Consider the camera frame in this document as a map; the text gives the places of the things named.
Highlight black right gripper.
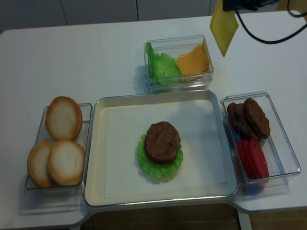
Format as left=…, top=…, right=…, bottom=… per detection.
left=223, top=0, right=277, bottom=11

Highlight yellow cheese slice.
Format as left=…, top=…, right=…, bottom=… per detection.
left=210, top=0, right=239, bottom=57

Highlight orange cheese slices stack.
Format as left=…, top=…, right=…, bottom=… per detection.
left=176, top=39, right=210, bottom=81

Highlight clear bin with lettuce cheese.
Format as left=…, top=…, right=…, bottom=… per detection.
left=144, top=35, right=213, bottom=93

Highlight green lettuce in bin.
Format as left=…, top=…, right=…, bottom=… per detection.
left=145, top=42, right=180, bottom=85

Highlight green lettuce leaf on tray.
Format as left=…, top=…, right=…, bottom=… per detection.
left=138, top=133, right=184, bottom=179

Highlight left brown patty in bin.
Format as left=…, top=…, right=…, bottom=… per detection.
left=227, top=103, right=239, bottom=134

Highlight brown patty in bin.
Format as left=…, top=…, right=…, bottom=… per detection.
left=243, top=98, right=271, bottom=139
left=235, top=103, right=261, bottom=142
left=227, top=103, right=239, bottom=134

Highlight right brown patty in bin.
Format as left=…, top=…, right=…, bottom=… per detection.
left=243, top=98, right=271, bottom=139

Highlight middle brown patty in bin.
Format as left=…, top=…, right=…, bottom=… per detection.
left=235, top=103, right=261, bottom=142

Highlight brown patty on tray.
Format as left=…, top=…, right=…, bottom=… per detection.
left=144, top=121, right=180, bottom=164

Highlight clear bin with patties tomato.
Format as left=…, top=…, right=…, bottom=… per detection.
left=221, top=92, right=301, bottom=190

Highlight red tomato slices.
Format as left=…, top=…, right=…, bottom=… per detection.
left=237, top=138, right=269, bottom=180

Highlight upper bun half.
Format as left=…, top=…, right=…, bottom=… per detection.
left=45, top=96, right=83, bottom=140

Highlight bun half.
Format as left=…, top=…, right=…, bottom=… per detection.
left=45, top=96, right=83, bottom=140
left=47, top=140, right=85, bottom=186
left=27, top=141, right=56, bottom=187

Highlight lower right bun half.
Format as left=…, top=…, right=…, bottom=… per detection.
left=47, top=140, right=85, bottom=186

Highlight white metal tray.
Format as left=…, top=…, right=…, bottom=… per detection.
left=85, top=90, right=237, bottom=207

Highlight clear bin with buns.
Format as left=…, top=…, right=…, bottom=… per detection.
left=24, top=103, right=93, bottom=190

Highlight lower left bun half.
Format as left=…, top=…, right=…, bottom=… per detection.
left=27, top=141, right=56, bottom=187

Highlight black cable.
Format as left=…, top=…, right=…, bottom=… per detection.
left=234, top=0, right=307, bottom=44

